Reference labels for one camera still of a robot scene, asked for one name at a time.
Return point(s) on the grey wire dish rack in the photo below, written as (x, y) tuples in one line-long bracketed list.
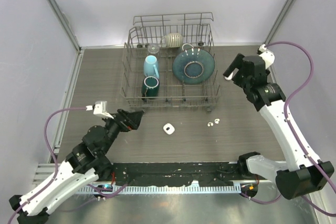
[(196, 30)]

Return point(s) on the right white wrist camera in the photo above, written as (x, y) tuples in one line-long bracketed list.
[(266, 54)]

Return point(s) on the white slotted cable duct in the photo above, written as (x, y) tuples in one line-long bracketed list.
[(193, 188)]

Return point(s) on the small clear glass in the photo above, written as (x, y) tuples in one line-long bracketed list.
[(153, 48)]

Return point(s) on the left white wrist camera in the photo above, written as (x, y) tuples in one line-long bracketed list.
[(99, 109)]

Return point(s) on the striped beige ceramic jar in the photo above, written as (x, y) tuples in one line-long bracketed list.
[(172, 40)]

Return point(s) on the large blue ceramic plate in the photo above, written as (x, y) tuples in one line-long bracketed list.
[(193, 66)]

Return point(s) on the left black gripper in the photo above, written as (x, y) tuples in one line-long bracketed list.
[(128, 120)]

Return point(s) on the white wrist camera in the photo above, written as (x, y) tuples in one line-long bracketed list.
[(266, 54), (99, 109)]

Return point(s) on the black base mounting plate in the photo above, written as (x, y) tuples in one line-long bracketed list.
[(176, 174)]

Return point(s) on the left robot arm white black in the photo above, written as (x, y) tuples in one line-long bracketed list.
[(86, 163)]

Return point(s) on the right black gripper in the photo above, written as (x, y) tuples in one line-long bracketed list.
[(236, 64)]

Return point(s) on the white earbud charging case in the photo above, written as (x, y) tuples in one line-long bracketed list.
[(169, 129)]

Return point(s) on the dark green mug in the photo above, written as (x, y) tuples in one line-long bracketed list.
[(150, 87)]

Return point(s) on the light blue mug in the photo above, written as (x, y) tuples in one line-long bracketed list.
[(151, 66)]

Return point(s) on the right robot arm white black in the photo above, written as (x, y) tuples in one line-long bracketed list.
[(303, 171)]

